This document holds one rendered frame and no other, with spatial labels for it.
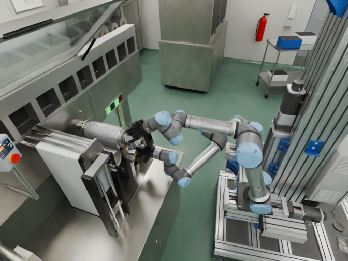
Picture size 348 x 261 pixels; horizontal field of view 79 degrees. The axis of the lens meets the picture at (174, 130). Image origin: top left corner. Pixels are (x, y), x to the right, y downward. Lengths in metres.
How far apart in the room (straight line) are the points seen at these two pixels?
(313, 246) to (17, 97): 2.34
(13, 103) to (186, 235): 1.81
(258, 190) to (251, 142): 0.32
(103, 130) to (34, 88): 0.41
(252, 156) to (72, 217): 1.11
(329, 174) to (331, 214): 1.01
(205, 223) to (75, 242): 1.35
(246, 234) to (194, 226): 0.52
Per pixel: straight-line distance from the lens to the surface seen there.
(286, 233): 1.67
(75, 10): 0.85
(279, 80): 4.37
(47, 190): 1.48
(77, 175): 1.14
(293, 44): 4.04
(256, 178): 1.19
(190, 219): 2.38
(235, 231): 2.15
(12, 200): 1.35
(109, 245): 1.36
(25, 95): 1.22
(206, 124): 1.15
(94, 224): 1.44
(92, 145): 1.04
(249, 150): 1.02
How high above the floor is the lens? 2.13
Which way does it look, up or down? 41 degrees down
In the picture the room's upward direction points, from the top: 1 degrees counter-clockwise
